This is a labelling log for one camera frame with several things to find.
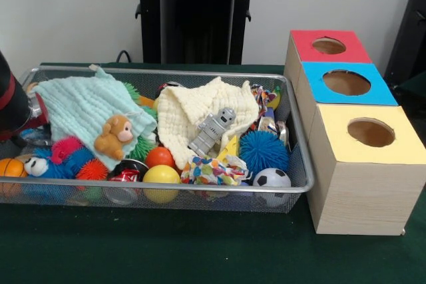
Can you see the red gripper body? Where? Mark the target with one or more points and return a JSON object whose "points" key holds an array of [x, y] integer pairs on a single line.
{"points": [[43, 119]]}

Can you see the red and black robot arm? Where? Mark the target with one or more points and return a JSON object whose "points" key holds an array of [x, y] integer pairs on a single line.
{"points": [[11, 104]]}

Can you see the mint green cloth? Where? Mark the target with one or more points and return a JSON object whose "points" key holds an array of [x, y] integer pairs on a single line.
{"points": [[83, 101]]}

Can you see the wooden box with three holes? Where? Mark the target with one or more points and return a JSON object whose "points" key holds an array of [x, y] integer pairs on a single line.
{"points": [[366, 197]]}

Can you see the dark green tablecloth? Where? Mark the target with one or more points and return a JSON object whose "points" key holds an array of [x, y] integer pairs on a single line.
{"points": [[166, 254]]}

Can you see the orange plush bear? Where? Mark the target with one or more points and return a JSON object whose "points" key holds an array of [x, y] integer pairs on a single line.
{"points": [[111, 139]]}

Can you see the grey robot toy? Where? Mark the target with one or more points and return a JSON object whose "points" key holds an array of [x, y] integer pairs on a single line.
{"points": [[211, 131]]}

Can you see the blue spiky ball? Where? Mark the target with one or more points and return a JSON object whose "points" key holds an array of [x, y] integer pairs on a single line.
{"points": [[264, 152]]}

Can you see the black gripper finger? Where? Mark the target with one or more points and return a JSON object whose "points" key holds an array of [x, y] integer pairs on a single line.
{"points": [[19, 140]]}

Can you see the small soccer ball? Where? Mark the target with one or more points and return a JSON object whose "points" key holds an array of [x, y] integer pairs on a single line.
{"points": [[272, 177]]}

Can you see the orange ball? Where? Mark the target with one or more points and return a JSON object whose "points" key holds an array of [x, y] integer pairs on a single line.
{"points": [[160, 157]]}

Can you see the silver mesh bin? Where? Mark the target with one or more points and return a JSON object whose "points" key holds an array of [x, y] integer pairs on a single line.
{"points": [[233, 202]]}

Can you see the cream cloth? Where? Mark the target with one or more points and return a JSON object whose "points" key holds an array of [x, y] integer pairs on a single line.
{"points": [[183, 111]]}

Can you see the blue spiky toy with eyes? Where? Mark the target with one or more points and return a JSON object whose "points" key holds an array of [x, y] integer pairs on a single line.
{"points": [[63, 167]]}

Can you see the small orange basketball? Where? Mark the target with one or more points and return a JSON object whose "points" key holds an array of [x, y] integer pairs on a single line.
{"points": [[11, 168]]}

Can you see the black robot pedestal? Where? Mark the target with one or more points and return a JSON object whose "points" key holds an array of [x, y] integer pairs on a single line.
{"points": [[199, 14]]}

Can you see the yellow ball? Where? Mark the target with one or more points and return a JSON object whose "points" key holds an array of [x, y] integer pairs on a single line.
{"points": [[162, 176]]}

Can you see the black chair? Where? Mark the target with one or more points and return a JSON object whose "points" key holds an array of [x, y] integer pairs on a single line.
{"points": [[409, 31]]}

